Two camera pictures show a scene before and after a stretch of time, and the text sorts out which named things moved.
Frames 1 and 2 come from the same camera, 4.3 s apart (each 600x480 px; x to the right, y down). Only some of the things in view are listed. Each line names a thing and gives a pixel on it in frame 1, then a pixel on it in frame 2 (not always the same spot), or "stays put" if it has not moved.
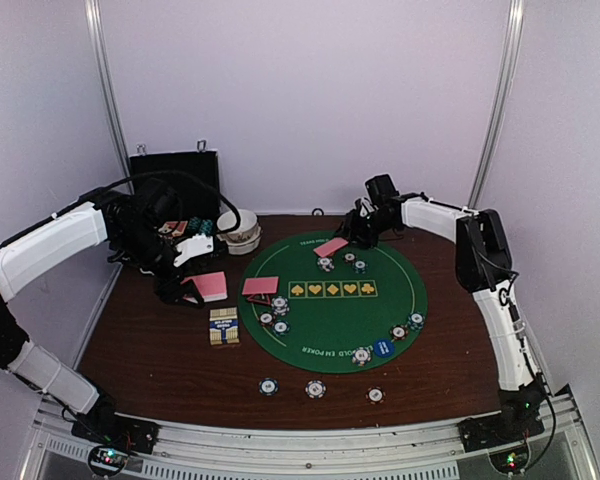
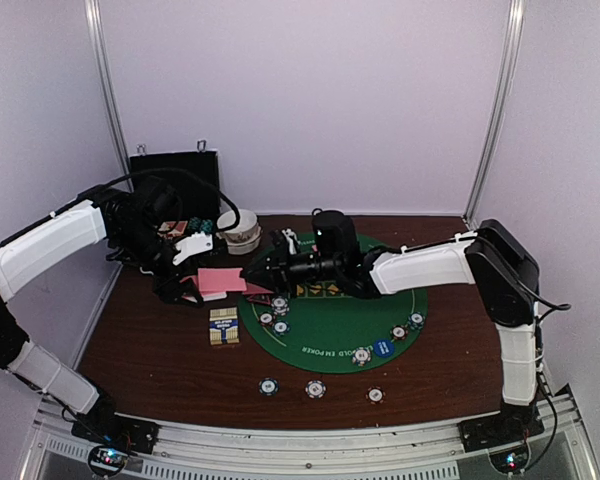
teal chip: x=281 y=327 stays put
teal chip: x=416 y=321 stays put
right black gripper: x=351 y=224 → x=272 y=271
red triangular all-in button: x=261 y=298 stays put
